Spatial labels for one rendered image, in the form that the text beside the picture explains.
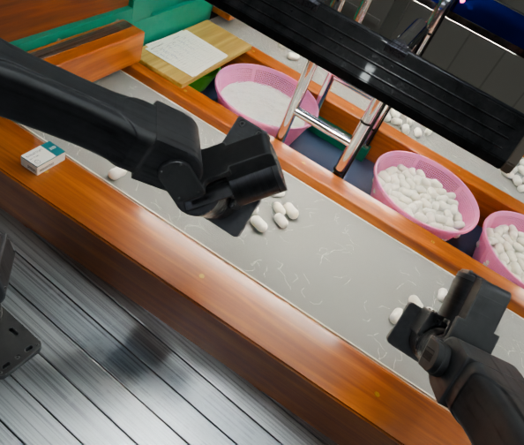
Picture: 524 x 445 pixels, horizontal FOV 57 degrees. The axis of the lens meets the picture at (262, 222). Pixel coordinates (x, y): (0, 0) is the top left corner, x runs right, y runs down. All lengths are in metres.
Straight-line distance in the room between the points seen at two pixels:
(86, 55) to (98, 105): 0.52
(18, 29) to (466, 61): 2.38
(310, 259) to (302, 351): 0.21
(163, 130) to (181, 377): 0.41
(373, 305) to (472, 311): 0.33
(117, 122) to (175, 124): 0.07
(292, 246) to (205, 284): 0.21
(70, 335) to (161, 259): 0.17
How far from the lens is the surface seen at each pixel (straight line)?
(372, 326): 0.86
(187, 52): 1.25
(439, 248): 1.05
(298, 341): 0.74
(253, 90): 1.27
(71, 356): 0.77
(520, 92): 2.93
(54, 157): 0.87
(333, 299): 0.85
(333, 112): 1.31
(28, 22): 0.97
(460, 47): 2.92
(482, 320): 0.59
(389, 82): 0.76
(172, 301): 0.76
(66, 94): 0.47
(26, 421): 0.74
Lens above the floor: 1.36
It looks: 43 degrees down
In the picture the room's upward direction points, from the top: 25 degrees clockwise
